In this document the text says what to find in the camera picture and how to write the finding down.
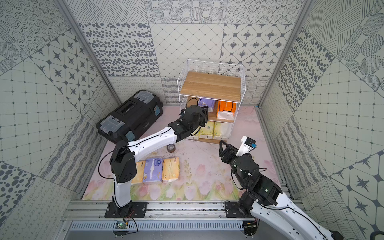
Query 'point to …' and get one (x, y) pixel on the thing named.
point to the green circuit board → (121, 225)
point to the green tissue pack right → (222, 130)
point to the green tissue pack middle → (206, 132)
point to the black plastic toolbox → (126, 124)
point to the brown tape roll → (171, 148)
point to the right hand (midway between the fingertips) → (223, 144)
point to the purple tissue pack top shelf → (153, 170)
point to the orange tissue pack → (226, 110)
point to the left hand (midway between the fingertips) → (210, 103)
